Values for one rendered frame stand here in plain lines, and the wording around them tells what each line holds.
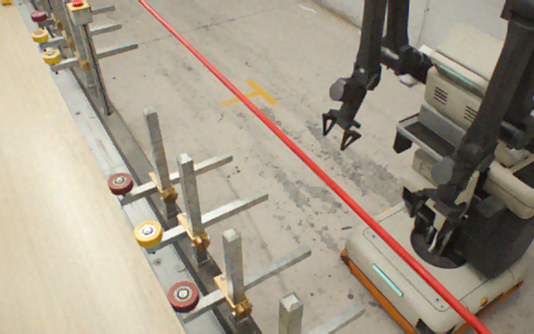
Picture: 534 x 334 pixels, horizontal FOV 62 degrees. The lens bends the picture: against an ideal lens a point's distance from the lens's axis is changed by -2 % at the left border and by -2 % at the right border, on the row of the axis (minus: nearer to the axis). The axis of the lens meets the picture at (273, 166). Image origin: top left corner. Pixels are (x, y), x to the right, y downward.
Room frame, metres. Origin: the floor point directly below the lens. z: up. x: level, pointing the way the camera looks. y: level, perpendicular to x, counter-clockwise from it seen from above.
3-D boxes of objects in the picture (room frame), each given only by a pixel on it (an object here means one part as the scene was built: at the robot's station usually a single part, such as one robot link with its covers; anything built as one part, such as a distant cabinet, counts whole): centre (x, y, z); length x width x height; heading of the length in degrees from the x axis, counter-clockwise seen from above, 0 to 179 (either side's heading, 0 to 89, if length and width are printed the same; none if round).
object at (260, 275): (0.75, 0.07, 0.80); 0.43 x 0.03 x 0.04; 123
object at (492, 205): (1.17, -0.68, 0.68); 0.28 x 0.27 x 0.25; 33
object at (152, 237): (0.85, 0.37, 0.85); 0.08 x 0.08 x 0.11
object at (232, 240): (0.69, 0.10, 0.87); 0.04 x 0.04 x 0.48; 33
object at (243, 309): (0.70, 0.11, 0.80); 0.14 x 0.06 x 0.05; 33
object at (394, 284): (1.31, -0.78, 0.16); 0.67 x 0.64 x 0.25; 123
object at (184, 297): (0.65, 0.23, 0.85); 0.08 x 0.08 x 0.11
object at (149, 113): (1.10, 0.37, 0.93); 0.04 x 0.04 x 0.48; 33
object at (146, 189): (1.17, 0.34, 0.82); 0.43 x 0.03 x 0.04; 123
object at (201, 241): (0.91, 0.25, 0.83); 0.14 x 0.06 x 0.05; 33
